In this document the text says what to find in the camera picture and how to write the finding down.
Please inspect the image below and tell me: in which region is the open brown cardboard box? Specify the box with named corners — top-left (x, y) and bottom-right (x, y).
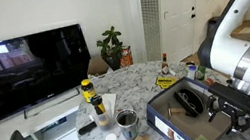
top-left (85, 55), bottom-right (113, 79)

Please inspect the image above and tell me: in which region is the small wooden stick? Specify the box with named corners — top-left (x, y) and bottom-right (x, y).
top-left (165, 100), bottom-right (187, 123)

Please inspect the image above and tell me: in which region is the steel trash can black lid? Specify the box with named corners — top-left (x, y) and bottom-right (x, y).
top-left (204, 14), bottom-right (226, 40)

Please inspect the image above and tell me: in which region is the clear plastic cup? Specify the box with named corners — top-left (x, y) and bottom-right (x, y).
top-left (89, 105), bottom-right (118, 134)

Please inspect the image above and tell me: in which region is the white paper napkin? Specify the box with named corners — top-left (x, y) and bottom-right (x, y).
top-left (100, 91), bottom-right (121, 117)

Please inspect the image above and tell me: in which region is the navy blue cardboard box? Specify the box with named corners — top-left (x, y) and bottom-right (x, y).
top-left (140, 68), bottom-right (245, 140)

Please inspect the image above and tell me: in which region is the green potted plant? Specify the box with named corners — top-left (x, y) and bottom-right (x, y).
top-left (93, 24), bottom-right (129, 74)

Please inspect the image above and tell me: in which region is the small red object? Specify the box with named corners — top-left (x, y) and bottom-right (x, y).
top-left (204, 76), bottom-right (216, 87)

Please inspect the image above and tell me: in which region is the plain white panel door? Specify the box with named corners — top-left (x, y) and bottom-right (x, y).
top-left (153, 0), bottom-right (232, 65)

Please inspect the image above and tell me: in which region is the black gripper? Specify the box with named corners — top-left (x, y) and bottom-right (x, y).
top-left (201, 76), bottom-right (250, 138)

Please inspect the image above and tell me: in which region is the brown jar yellow lid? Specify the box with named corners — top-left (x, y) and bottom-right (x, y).
top-left (79, 77), bottom-right (98, 104)

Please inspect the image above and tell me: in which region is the hot sauce bottle red cap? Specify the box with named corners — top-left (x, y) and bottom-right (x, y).
top-left (158, 52), bottom-right (172, 76)

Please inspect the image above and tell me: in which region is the stainless steel tumbler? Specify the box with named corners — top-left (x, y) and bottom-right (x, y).
top-left (114, 107), bottom-right (143, 140)

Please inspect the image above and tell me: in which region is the black flat screen television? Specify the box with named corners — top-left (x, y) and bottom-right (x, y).
top-left (0, 22), bottom-right (100, 124)

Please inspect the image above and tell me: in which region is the open tin can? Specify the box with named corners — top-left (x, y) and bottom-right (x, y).
top-left (183, 59), bottom-right (198, 69)

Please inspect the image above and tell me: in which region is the yellow packet black print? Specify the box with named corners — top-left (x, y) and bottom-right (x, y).
top-left (154, 73), bottom-right (180, 91)

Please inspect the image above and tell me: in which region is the white bottle blue cap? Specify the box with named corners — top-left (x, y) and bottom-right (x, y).
top-left (184, 64), bottom-right (200, 82)

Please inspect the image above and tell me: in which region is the black remote control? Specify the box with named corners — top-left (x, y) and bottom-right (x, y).
top-left (76, 120), bottom-right (99, 137)

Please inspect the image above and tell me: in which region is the tall white wall grille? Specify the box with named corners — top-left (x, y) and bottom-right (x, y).
top-left (137, 0), bottom-right (173, 63)

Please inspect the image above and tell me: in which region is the yellow mustard bottle black cap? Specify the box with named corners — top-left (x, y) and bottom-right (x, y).
top-left (89, 94), bottom-right (108, 119)

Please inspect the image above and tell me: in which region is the black glasses case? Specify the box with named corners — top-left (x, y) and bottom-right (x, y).
top-left (172, 85), bottom-right (206, 120)

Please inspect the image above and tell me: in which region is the tiny white bottle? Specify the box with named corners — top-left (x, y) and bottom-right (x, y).
top-left (169, 68), bottom-right (178, 77)

